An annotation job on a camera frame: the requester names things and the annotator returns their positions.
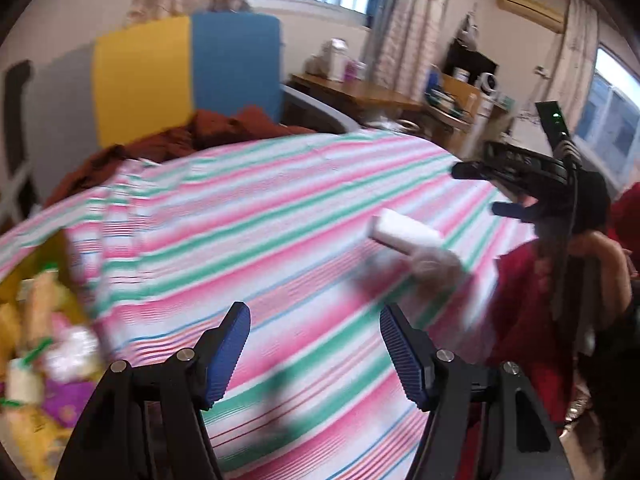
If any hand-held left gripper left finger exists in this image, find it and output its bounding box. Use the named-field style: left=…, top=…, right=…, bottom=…
left=52, top=301, right=252, bottom=480

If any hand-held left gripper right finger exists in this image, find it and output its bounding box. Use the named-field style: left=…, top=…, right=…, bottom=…
left=378, top=302, right=576, bottom=480

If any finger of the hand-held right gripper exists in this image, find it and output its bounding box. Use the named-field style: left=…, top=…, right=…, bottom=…
left=451, top=161, right=501, bottom=181
left=491, top=201, right=538, bottom=223

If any white block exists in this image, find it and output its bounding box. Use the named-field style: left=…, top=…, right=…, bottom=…
left=367, top=209, right=446, bottom=256

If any pale packet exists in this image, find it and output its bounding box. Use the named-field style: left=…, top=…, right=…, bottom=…
left=45, top=327, right=101, bottom=381

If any purple soft toy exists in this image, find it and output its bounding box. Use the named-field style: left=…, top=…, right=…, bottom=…
left=30, top=380, right=96, bottom=426

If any gold tin box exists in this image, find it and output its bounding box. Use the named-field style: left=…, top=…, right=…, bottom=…
left=0, top=230, right=108, bottom=480

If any long cream packet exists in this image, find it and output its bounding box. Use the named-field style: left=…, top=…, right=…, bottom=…
left=0, top=405, right=71, bottom=480

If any person's right forearm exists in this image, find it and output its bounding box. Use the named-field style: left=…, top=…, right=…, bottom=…
left=570, top=280, right=640, bottom=480

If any person's right hand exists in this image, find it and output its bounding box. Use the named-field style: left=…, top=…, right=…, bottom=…
left=570, top=232, right=632, bottom=311

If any white round device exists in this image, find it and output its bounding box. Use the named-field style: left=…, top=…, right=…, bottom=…
left=477, top=72, right=501, bottom=98

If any bright sliding window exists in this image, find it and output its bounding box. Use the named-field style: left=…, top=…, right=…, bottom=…
left=582, top=45, right=640, bottom=161

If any person's red clothing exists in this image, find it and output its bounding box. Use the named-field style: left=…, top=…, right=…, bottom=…
left=457, top=240, right=576, bottom=480

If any black box appliance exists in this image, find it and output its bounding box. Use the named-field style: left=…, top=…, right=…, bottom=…
left=444, top=40, right=500, bottom=81

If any cream curtain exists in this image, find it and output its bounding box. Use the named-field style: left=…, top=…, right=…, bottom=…
left=547, top=0, right=601, bottom=126

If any striped bed sheet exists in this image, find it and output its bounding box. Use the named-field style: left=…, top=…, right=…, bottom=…
left=0, top=127, right=538, bottom=480

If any wooden desk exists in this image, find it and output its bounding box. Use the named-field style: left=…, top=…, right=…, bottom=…
left=290, top=72, right=481, bottom=136

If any pale patterned curtain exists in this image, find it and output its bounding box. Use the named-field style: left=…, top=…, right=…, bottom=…
left=360, top=0, right=453, bottom=106

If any white box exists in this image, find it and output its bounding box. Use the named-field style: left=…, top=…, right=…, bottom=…
left=320, top=39, right=348, bottom=81

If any dark red blanket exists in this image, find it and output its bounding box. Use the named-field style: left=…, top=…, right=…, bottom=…
left=47, top=105, right=321, bottom=206

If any grey yellow blue headboard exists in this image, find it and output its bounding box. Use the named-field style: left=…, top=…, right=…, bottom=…
left=30, top=10, right=283, bottom=148

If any dark grey rolled mat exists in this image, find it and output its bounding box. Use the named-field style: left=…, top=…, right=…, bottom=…
left=2, top=60, right=41, bottom=221

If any wall air conditioner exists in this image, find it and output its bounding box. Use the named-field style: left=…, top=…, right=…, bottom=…
left=496, top=0, right=566, bottom=33

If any grey curved bed rail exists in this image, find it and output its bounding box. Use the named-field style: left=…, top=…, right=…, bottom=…
left=280, top=84, right=361, bottom=135

